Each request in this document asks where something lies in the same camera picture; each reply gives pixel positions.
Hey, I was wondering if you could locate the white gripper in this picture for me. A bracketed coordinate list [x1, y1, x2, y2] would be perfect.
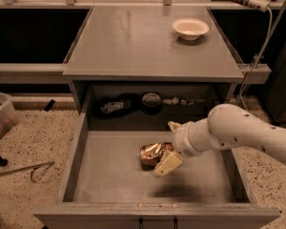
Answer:
[153, 119, 219, 177]

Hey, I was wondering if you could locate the crushed orange can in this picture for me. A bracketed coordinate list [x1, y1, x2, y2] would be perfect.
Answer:
[140, 142, 174, 169]

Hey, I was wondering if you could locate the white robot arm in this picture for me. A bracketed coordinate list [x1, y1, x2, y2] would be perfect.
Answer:
[153, 104, 286, 177]

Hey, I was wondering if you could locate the black bag behind drawer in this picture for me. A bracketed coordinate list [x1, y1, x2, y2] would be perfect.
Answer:
[92, 94, 140, 119]

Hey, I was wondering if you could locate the grey open drawer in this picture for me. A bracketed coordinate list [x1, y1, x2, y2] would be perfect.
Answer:
[32, 82, 281, 229]

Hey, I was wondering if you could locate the grey counter cabinet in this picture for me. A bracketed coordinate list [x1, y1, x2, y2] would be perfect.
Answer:
[62, 5, 245, 113]

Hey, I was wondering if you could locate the round black tape roll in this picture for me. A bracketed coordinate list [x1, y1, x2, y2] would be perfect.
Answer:
[141, 93, 162, 115]

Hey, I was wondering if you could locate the white bowl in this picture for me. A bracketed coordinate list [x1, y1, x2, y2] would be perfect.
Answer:
[173, 18, 210, 41]

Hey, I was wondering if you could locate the small black block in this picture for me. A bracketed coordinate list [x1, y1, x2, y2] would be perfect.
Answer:
[44, 99, 55, 112]

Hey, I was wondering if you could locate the metal rod on floor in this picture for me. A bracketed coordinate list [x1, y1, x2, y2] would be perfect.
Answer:
[0, 161, 54, 177]

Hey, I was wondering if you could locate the clear plastic bin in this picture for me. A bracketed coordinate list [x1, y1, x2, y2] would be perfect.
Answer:
[0, 93, 19, 138]

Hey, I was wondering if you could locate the white cable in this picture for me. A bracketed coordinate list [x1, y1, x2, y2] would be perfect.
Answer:
[236, 0, 286, 113]

